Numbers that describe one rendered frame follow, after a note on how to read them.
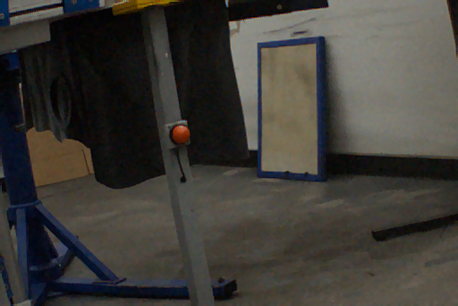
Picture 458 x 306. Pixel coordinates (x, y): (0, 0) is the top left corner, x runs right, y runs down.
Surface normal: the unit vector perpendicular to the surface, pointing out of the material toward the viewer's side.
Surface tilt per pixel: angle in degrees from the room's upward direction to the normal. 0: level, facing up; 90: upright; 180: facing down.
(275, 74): 80
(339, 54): 90
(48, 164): 75
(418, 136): 90
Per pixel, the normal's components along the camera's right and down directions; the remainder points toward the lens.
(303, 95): -0.88, 0.02
